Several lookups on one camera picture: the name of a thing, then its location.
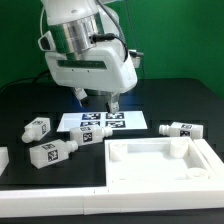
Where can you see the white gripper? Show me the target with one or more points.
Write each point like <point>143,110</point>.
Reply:
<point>119,76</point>

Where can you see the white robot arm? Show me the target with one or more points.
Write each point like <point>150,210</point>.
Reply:
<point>85,48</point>

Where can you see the white marker sheet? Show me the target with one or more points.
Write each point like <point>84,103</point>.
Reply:
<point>130,120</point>

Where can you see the white left fence block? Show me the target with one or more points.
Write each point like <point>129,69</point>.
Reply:
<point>4,159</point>

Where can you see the white front fence bar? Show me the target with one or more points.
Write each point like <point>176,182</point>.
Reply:
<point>52,202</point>

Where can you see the white fence bar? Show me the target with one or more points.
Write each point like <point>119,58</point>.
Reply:
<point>211,157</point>
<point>52,202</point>

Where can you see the white right fence bar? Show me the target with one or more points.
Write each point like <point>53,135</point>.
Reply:
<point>211,157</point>

